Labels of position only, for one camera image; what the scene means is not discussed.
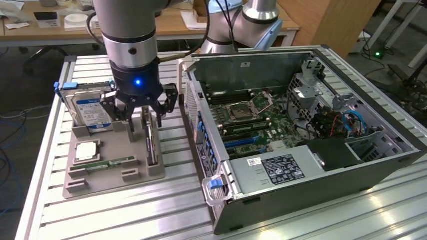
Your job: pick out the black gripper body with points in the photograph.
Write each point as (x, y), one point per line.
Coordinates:
(134, 87)

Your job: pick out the small graphics card with fan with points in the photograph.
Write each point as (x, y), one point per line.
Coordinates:
(151, 142)

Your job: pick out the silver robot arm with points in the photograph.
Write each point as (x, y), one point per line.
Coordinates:
(127, 25)

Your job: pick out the hard disk in blue carrier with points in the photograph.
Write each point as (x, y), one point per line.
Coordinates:
(90, 110)

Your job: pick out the silver CPU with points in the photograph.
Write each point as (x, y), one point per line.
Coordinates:
(86, 151)

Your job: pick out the CPU socket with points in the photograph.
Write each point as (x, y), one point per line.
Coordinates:
(239, 112)

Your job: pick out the green RAM stick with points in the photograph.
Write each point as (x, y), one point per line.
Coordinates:
(110, 164)

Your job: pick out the wooden desk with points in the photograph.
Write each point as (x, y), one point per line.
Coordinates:
(160, 27)

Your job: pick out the small white labelled box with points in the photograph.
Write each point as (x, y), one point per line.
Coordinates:
(96, 25)

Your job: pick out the blue expansion slot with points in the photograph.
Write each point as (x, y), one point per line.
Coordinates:
(242, 142)

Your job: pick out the metal socket cover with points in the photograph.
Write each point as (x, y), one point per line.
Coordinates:
(263, 99)

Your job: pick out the black office chair base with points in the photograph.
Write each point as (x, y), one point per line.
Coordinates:
(40, 53)

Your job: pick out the white box with round hollow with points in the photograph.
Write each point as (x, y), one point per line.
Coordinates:
(78, 23)

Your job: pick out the stack of white papers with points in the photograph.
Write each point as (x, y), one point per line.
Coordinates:
(191, 21)

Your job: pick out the grey parts rack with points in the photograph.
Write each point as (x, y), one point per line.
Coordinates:
(110, 185)

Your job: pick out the green motherboard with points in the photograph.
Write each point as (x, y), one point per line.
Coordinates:
(281, 125)

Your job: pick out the blue case latch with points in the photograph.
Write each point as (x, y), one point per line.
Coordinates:
(214, 184)

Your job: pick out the white box with black top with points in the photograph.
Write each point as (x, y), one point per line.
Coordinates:
(47, 20)

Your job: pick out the silver chipset heat sink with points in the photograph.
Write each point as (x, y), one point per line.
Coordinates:
(278, 146)

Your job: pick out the brown cardboard box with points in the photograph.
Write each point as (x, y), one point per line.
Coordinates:
(201, 7)

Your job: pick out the grey power supply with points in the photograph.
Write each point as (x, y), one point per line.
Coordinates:
(254, 175)

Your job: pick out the perforated metal drive cage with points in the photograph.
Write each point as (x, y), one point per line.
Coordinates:
(301, 85)

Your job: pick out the grey cup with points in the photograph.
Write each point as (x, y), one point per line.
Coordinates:
(48, 3)

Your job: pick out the white paper card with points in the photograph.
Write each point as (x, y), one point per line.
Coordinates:
(16, 25)

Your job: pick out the clear plastic bag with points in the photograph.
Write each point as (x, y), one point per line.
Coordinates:
(11, 8)

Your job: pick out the wooden cabinet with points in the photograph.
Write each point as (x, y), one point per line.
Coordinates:
(327, 25)

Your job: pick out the open black PC case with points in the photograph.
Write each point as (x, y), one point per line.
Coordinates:
(301, 205)

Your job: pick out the metal disk bay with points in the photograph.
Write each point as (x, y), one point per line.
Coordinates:
(374, 147)

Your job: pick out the power strip with green light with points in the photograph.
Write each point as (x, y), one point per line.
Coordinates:
(378, 54)

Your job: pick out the white desk frame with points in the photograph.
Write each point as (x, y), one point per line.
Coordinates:
(390, 25)

